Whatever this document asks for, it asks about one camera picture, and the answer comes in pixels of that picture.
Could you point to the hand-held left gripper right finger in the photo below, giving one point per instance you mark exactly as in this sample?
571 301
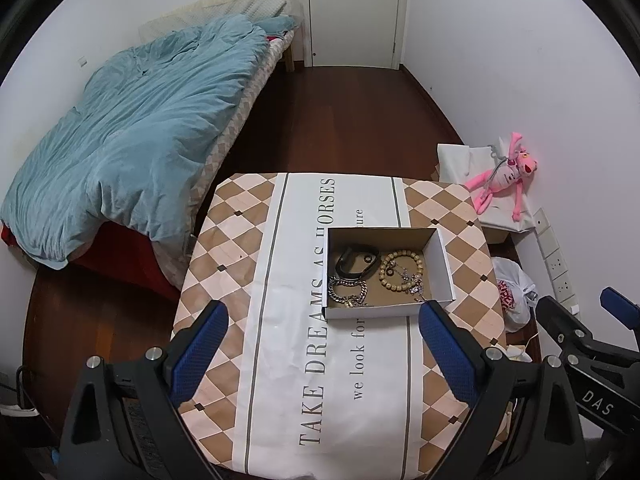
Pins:
450 355

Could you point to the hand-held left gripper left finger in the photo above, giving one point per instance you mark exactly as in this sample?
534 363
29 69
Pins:
197 355

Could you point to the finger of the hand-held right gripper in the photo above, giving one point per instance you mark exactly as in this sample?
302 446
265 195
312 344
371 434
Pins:
620 305
560 317

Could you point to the cardboard box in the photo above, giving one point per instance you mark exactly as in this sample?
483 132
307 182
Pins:
370 311

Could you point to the black smart band watch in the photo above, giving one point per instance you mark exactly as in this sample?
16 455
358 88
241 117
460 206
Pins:
342 265

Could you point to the white charger plug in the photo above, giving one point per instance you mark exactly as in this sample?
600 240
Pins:
574 307

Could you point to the white plastic bag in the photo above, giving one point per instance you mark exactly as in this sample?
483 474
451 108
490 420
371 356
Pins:
515 285

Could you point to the checkered printed tablecloth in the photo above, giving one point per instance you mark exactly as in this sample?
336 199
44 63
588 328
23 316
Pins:
280 285

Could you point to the pink panther plush toy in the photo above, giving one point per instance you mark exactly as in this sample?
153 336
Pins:
500 180

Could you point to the white power strip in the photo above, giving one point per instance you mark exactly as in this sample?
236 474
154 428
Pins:
15 408

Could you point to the bed with patterned mattress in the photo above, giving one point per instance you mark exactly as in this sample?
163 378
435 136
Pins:
225 145

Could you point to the blue blanket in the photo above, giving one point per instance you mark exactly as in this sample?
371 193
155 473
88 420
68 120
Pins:
150 110

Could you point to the cream quilted bedding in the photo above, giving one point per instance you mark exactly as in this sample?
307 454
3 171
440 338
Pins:
225 7

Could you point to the white door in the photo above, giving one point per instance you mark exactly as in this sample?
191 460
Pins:
355 10

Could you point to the row of wall sockets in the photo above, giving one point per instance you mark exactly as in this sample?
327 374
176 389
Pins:
555 260

